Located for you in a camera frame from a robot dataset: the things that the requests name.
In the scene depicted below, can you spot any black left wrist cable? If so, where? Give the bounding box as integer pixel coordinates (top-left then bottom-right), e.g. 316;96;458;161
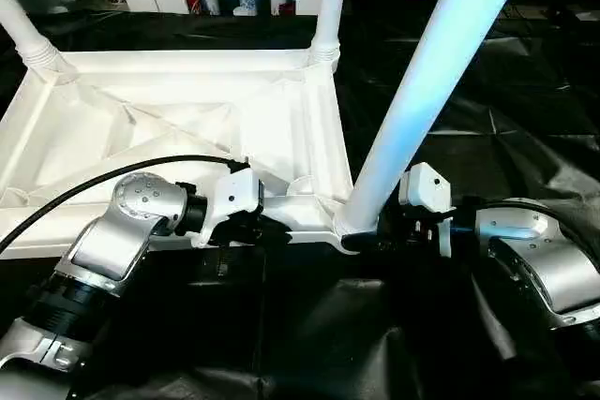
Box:
0;155;250;256

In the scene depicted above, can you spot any black plastic mat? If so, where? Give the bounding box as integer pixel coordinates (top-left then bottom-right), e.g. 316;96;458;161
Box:
0;7;600;400

